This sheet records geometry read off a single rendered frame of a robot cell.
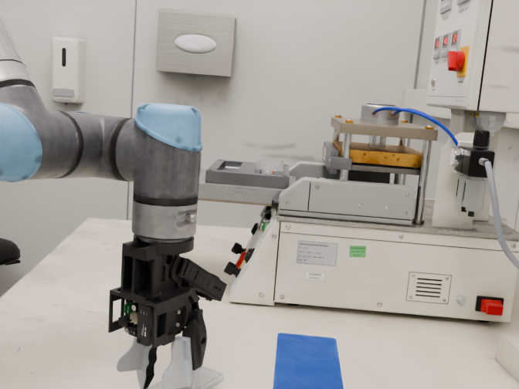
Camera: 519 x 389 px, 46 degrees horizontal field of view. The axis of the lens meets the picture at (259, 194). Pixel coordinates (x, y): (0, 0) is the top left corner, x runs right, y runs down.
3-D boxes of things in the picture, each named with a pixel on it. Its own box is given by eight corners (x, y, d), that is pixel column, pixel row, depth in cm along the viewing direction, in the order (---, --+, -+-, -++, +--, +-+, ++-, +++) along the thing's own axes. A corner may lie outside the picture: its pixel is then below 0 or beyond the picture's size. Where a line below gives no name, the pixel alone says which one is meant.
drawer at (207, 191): (294, 192, 142) (296, 158, 141) (295, 210, 121) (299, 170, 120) (167, 181, 143) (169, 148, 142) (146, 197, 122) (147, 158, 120)
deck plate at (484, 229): (470, 206, 148) (470, 202, 148) (526, 241, 113) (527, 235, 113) (279, 191, 149) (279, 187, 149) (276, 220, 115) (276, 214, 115)
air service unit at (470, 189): (466, 206, 115) (476, 127, 113) (491, 222, 101) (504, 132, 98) (438, 204, 115) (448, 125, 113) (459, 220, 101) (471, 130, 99)
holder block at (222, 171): (288, 176, 141) (289, 164, 140) (288, 189, 121) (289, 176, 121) (216, 170, 141) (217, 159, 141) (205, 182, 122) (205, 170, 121)
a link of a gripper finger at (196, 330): (172, 369, 75) (162, 299, 75) (181, 364, 77) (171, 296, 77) (202, 371, 73) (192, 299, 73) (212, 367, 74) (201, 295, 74)
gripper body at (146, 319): (106, 336, 72) (109, 237, 70) (154, 316, 80) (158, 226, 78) (156, 355, 69) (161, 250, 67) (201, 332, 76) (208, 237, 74)
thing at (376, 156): (405, 164, 140) (410, 121, 138) (427, 177, 118) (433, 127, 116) (329, 157, 140) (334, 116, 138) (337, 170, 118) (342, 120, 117)
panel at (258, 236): (240, 257, 150) (278, 191, 147) (228, 298, 120) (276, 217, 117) (232, 253, 150) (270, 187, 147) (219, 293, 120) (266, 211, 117)
